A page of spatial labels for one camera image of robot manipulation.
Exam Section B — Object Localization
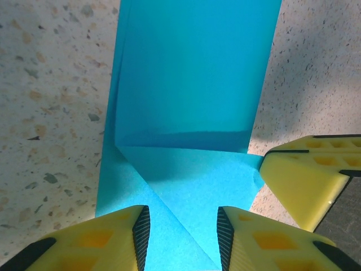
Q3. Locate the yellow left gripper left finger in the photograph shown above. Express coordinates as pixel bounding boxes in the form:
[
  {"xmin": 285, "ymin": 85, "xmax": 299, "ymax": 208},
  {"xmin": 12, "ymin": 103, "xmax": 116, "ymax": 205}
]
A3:
[{"xmin": 5, "ymin": 204, "xmax": 151, "ymax": 271}]

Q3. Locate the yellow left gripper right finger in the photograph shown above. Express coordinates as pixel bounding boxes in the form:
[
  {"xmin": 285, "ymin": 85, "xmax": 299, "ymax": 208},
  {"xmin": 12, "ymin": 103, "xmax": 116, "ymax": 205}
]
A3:
[{"xmin": 216, "ymin": 206, "xmax": 361, "ymax": 271}]

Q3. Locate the blue paper sheet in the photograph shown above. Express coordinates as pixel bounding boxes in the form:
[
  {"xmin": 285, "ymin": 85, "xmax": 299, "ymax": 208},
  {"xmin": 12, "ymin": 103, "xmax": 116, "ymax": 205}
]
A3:
[{"xmin": 95, "ymin": 0, "xmax": 283, "ymax": 271}]

